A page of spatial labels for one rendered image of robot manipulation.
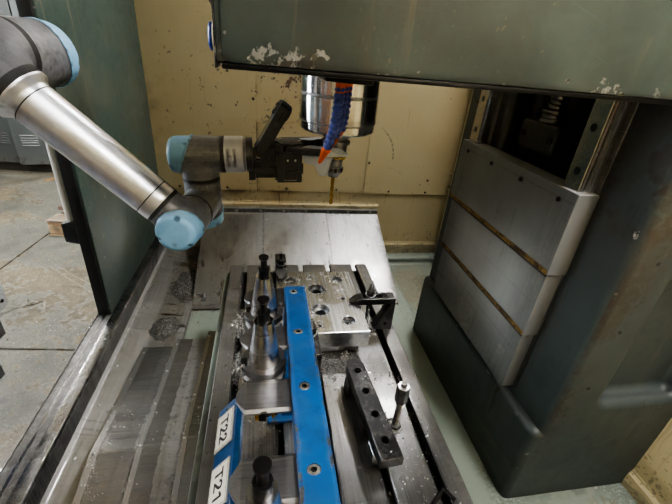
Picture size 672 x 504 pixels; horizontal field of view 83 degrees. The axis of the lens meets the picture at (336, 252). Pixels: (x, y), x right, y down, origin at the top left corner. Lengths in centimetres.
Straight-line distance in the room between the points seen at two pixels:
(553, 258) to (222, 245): 139
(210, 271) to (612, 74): 152
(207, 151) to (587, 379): 92
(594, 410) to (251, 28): 101
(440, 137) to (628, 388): 135
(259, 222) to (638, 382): 155
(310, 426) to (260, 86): 156
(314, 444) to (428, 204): 180
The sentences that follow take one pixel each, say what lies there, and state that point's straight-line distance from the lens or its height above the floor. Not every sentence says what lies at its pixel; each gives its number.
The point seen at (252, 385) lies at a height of 122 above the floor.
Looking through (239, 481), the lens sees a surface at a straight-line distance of 47.
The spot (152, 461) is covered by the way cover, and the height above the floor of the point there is 76.
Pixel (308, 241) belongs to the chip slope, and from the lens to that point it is 186.
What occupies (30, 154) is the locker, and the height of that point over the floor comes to 24.
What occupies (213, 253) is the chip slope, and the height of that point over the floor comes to 75.
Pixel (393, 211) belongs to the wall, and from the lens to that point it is 209.
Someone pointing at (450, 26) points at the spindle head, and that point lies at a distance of 54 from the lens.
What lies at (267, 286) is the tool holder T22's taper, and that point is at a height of 128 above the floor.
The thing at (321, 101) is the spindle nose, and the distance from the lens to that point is 77.
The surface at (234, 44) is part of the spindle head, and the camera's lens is 50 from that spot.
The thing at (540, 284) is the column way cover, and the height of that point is 121.
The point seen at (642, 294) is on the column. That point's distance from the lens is 90.
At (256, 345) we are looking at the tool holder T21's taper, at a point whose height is 126.
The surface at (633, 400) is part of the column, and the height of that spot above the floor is 96.
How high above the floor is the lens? 162
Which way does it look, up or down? 28 degrees down
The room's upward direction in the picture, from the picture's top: 5 degrees clockwise
